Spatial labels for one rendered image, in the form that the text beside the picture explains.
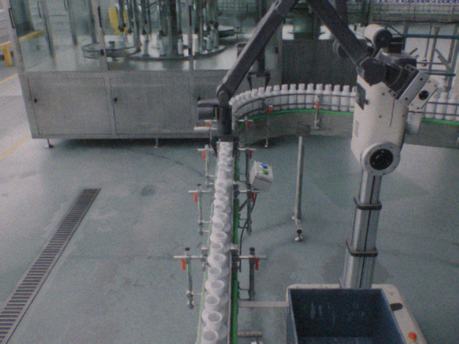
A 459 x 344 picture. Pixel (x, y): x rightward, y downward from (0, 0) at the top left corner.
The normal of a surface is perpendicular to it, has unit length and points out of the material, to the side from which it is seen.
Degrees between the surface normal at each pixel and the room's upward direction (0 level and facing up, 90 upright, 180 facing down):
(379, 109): 90
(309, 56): 90
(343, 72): 90
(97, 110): 90
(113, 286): 0
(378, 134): 101
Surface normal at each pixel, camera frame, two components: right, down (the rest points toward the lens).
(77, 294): -0.01, -0.90
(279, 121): 0.40, 0.40
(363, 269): -0.02, 0.43
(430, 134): -0.33, 0.41
